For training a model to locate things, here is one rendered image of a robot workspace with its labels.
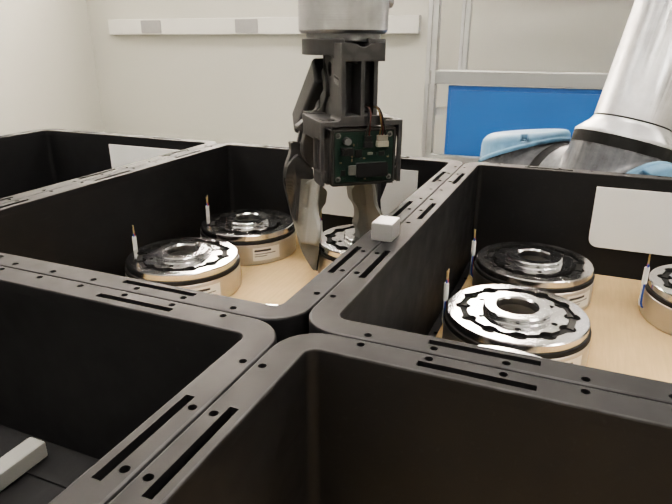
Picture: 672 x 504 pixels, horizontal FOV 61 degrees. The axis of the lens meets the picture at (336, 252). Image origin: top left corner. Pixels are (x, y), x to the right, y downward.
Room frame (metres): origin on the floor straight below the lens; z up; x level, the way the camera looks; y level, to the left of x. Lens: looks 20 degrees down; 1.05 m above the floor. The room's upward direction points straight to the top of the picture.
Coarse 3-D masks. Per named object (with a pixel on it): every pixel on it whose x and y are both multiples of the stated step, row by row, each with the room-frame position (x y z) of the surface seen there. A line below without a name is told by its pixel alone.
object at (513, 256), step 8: (512, 248) 0.50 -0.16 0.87; (520, 248) 0.50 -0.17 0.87; (528, 248) 0.50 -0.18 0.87; (536, 248) 0.50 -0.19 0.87; (544, 248) 0.50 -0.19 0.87; (512, 256) 0.48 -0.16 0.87; (520, 256) 0.49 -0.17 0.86; (544, 256) 0.49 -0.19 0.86; (552, 256) 0.48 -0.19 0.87; (560, 256) 0.48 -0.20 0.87; (520, 264) 0.47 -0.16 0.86; (528, 264) 0.46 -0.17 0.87; (536, 264) 0.46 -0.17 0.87; (544, 264) 0.46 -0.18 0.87; (552, 264) 0.46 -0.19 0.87; (560, 264) 0.47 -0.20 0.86
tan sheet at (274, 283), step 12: (300, 252) 0.59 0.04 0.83; (264, 264) 0.55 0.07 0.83; (276, 264) 0.55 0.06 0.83; (288, 264) 0.55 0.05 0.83; (300, 264) 0.55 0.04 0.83; (252, 276) 0.52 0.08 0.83; (264, 276) 0.52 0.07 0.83; (276, 276) 0.52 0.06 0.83; (288, 276) 0.52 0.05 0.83; (300, 276) 0.52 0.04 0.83; (312, 276) 0.52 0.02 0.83; (240, 288) 0.49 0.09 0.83; (252, 288) 0.49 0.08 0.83; (264, 288) 0.49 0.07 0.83; (276, 288) 0.49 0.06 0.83; (288, 288) 0.49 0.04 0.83; (300, 288) 0.49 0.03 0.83; (252, 300) 0.46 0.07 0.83; (264, 300) 0.46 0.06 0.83; (276, 300) 0.46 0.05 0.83
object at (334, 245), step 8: (352, 224) 0.59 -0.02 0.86; (328, 232) 0.56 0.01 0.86; (336, 232) 0.57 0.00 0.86; (344, 232) 0.56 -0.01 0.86; (320, 240) 0.54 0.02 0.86; (328, 240) 0.54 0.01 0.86; (336, 240) 0.54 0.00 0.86; (320, 248) 0.52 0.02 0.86; (328, 248) 0.51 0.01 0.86; (336, 248) 0.52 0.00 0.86; (344, 248) 0.52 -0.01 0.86; (336, 256) 0.50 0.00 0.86
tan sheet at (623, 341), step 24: (600, 288) 0.49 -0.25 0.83; (624, 288) 0.49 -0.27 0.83; (600, 312) 0.44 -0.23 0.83; (624, 312) 0.44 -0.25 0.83; (600, 336) 0.40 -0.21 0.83; (624, 336) 0.40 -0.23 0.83; (648, 336) 0.40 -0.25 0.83; (600, 360) 0.36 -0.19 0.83; (624, 360) 0.36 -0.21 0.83; (648, 360) 0.36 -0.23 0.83
